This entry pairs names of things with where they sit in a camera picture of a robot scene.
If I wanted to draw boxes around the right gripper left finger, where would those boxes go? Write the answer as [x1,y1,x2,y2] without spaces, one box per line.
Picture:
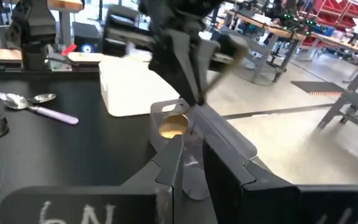
[0,134,185,224]

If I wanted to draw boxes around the black equipment stack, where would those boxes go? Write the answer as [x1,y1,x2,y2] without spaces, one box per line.
[101,4,155,58]

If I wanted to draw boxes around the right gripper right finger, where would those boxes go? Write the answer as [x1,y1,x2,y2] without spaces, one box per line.
[203,136,358,224]

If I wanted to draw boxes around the black striped floor mat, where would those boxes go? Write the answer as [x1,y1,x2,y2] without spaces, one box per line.
[290,80,345,96]

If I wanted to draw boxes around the black table mat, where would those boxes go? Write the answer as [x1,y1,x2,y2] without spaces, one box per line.
[0,70,158,224]

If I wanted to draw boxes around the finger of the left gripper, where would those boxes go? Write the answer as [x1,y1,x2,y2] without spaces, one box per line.
[149,30,200,106]
[197,39,220,105]

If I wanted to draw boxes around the white plastic bin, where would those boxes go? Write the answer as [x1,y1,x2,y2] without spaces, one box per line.
[99,57,181,118]

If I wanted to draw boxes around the red storage bins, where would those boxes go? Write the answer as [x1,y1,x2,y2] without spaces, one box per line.
[300,0,358,47]

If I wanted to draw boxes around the black computer with blue light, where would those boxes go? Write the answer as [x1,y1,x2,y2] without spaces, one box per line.
[72,21,101,54]

